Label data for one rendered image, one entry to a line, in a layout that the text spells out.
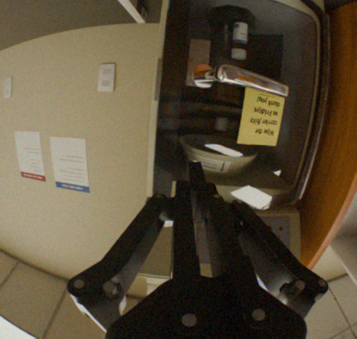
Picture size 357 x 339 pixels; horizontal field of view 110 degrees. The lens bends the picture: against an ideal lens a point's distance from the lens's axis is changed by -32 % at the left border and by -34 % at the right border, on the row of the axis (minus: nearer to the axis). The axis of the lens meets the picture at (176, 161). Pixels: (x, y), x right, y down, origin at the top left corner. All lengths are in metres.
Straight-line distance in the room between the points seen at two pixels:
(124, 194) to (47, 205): 0.52
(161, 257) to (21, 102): 0.99
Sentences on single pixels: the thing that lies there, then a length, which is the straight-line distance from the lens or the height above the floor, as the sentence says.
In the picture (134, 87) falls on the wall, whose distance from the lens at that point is 0.76.
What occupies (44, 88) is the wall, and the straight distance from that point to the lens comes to 0.97.
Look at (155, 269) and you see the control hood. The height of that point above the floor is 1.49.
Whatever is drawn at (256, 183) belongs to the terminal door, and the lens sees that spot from 0.29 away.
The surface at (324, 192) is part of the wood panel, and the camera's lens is 0.45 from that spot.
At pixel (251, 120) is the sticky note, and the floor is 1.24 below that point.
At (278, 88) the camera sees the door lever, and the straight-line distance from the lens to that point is 0.20.
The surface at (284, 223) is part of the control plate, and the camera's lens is 0.40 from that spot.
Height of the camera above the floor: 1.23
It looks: 20 degrees up
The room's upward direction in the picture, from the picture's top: 174 degrees counter-clockwise
